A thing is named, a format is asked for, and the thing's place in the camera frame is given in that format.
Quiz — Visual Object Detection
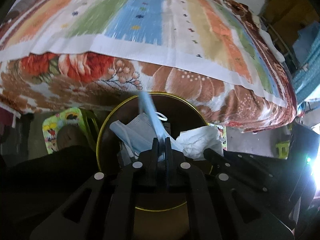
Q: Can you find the light blue face mask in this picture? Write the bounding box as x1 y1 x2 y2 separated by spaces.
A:
138 91 183 152

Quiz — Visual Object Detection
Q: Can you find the gold rimmed trash bin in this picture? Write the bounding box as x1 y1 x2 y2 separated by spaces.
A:
95 91 214 212

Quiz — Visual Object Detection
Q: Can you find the white crumpled tissue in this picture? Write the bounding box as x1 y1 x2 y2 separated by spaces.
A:
175 126 223 161

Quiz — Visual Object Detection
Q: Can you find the colourful cartoon floor mat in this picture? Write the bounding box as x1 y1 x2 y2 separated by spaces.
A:
42 107 100 154

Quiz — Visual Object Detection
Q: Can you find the floral brown bed blanket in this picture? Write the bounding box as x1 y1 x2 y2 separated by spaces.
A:
1 0 297 132

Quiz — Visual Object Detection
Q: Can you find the striped colourful bed cloth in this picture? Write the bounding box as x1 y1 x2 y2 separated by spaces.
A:
1 0 287 107

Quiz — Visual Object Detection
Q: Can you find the grey rolled pillow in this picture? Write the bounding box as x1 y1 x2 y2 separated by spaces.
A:
2 0 58 23

